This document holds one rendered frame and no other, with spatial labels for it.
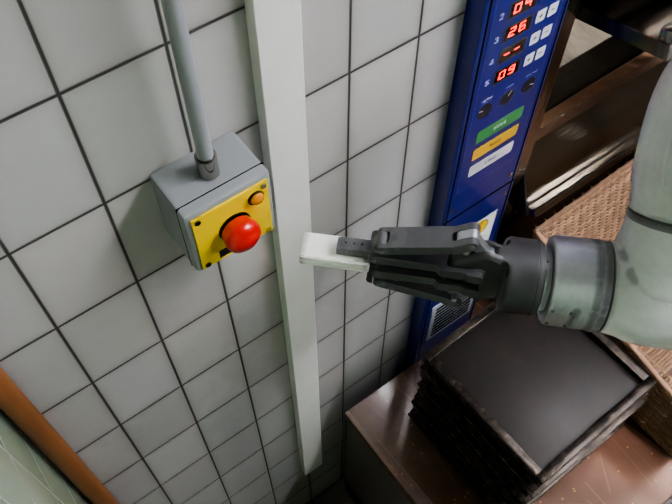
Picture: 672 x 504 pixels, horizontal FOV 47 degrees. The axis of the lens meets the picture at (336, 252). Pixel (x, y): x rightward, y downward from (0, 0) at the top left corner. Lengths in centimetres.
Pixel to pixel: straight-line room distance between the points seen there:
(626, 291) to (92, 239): 52
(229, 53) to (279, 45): 5
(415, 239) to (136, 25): 31
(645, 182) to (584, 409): 70
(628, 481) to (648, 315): 96
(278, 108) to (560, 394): 79
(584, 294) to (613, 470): 97
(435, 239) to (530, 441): 67
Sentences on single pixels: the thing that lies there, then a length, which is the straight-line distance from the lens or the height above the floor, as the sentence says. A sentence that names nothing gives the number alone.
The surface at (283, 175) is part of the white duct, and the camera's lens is 89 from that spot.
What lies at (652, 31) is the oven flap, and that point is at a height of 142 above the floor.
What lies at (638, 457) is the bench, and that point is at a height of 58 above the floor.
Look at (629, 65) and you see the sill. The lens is 146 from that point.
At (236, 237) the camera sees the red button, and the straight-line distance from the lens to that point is 78.
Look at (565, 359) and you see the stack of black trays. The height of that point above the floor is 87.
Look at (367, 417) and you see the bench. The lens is 164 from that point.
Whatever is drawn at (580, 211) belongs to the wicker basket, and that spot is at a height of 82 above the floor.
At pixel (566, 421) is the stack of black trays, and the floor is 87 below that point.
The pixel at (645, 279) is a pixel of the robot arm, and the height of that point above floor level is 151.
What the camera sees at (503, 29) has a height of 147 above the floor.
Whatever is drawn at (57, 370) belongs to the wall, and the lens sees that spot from 98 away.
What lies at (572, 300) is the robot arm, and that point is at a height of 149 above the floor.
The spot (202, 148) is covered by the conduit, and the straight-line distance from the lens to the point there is 74.
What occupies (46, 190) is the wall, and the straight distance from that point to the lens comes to 75.
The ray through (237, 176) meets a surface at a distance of 78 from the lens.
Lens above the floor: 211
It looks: 57 degrees down
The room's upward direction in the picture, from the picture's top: straight up
